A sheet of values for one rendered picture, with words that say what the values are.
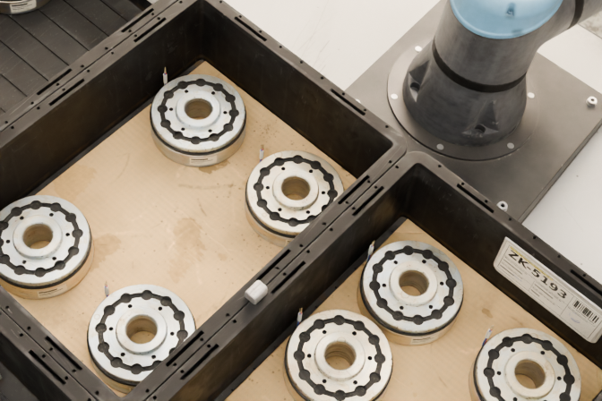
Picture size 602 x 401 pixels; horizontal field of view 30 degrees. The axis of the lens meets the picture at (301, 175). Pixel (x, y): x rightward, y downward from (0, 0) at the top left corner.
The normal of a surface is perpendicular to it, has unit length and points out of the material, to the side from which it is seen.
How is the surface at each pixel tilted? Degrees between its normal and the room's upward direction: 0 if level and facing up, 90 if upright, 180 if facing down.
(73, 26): 0
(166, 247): 0
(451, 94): 69
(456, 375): 0
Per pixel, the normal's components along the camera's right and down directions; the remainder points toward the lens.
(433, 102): -0.64, 0.32
